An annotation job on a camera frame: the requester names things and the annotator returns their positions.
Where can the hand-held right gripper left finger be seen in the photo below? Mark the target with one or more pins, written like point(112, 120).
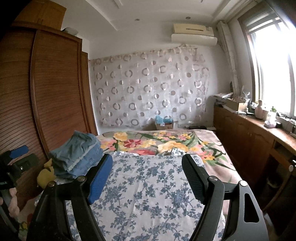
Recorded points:
point(101, 176)

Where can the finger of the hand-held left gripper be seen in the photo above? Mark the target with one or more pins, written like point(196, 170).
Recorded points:
point(19, 151)

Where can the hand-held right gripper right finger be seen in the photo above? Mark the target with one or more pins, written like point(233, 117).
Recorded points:
point(195, 178)

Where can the blue-grey pants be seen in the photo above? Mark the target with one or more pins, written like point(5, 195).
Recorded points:
point(71, 148)

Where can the person's left hand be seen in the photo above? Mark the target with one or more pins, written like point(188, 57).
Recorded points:
point(13, 204)

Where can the yellow plush toy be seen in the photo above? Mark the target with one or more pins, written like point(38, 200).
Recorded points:
point(45, 177)

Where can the blue denim folded garment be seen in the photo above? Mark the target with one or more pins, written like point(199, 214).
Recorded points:
point(94, 153)

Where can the blue floral bed sheet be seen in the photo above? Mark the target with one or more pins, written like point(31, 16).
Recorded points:
point(150, 197)

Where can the colourful floral blanket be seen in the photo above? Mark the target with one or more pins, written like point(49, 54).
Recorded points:
point(161, 141)

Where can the floral printed cloth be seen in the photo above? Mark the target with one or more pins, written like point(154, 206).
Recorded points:
point(25, 222)

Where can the long wooden cabinet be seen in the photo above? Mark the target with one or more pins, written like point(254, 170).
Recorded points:
point(242, 129)

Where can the wooden wardrobe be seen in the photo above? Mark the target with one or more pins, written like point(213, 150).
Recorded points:
point(57, 92)

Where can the open cardboard box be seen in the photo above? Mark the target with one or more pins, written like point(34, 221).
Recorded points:
point(235, 105)

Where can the stack of papers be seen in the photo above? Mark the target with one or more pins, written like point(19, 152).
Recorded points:
point(222, 96)

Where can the tissue pack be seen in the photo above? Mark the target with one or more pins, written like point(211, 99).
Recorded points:
point(269, 124)

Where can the pale ceramic bottle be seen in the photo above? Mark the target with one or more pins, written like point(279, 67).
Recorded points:
point(259, 110)

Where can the crumpled clear plastic bag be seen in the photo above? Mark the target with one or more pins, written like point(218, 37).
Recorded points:
point(242, 93)

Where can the circle patterned curtain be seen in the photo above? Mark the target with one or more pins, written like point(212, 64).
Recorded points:
point(150, 88)

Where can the green capped bottle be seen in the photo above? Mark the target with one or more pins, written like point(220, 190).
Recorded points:
point(272, 113)

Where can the wrapped air conditioner pipes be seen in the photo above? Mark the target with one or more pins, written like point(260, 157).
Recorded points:
point(227, 53)

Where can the window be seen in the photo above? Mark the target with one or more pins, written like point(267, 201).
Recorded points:
point(272, 69)

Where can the beige wall air conditioner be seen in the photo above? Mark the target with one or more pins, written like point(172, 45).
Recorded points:
point(192, 28)

